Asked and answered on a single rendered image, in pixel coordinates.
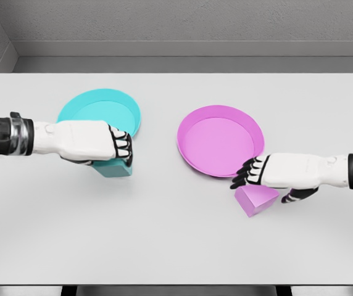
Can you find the cyan round plate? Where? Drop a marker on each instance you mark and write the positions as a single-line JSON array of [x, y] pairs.
[[102, 108]]

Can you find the pink round plate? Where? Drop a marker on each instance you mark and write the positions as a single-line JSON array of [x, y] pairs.
[[218, 140]]

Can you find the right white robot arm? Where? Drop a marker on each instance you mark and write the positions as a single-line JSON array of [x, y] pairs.
[[346, 171]]

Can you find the teal block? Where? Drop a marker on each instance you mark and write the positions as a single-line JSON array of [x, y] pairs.
[[114, 169]]

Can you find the pink block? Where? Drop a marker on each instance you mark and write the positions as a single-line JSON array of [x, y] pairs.
[[255, 198]]

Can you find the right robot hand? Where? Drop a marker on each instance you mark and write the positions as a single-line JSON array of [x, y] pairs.
[[284, 172]]

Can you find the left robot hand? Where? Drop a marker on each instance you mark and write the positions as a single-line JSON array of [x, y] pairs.
[[84, 138]]

